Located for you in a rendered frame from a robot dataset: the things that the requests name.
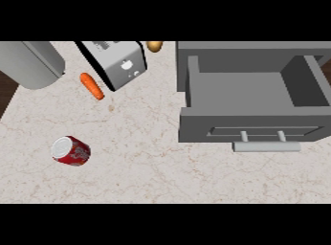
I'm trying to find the grey open drawer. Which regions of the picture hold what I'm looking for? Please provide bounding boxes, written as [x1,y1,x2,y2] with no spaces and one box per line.
[177,55,331,144]

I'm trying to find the red can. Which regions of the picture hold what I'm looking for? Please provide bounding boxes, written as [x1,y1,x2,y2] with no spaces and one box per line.
[50,135,91,167]

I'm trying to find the pale grey drawer handle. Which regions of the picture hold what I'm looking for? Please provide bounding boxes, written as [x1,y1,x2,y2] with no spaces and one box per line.
[232,129,302,153]

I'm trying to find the grey cabinet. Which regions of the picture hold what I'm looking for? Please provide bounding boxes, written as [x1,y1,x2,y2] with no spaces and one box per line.
[175,41,331,94]

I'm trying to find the orange carrot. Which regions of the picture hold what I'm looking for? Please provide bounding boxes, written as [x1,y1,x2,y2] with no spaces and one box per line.
[80,72,106,101]

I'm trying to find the silver toaster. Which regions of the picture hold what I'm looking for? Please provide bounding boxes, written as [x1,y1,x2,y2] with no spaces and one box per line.
[74,41,149,93]

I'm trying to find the pale grey cylindrical appliance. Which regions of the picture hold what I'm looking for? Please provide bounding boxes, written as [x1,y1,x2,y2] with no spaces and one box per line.
[0,41,66,91]

